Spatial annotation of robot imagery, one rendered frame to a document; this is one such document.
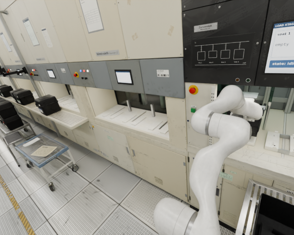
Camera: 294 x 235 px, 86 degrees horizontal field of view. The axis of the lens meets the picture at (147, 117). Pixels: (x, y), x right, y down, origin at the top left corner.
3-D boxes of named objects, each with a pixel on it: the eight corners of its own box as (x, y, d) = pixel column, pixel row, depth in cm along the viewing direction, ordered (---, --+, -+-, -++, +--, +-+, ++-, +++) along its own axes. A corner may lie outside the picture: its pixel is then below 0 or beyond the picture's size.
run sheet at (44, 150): (29, 155, 224) (28, 154, 223) (42, 145, 243) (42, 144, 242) (45, 157, 214) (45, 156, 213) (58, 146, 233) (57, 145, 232)
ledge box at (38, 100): (39, 113, 270) (31, 99, 257) (55, 107, 287) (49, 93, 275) (45, 117, 251) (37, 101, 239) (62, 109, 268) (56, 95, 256)
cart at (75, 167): (25, 168, 272) (10, 146, 250) (54, 150, 308) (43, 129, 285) (52, 193, 217) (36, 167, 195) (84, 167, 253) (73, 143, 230)
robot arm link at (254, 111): (264, 93, 71) (263, 108, 95) (226, 91, 80) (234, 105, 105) (260, 113, 70) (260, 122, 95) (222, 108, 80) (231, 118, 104)
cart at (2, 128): (3, 141, 374) (-9, 123, 352) (28, 129, 409) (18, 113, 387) (15, 154, 318) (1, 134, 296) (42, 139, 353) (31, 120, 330)
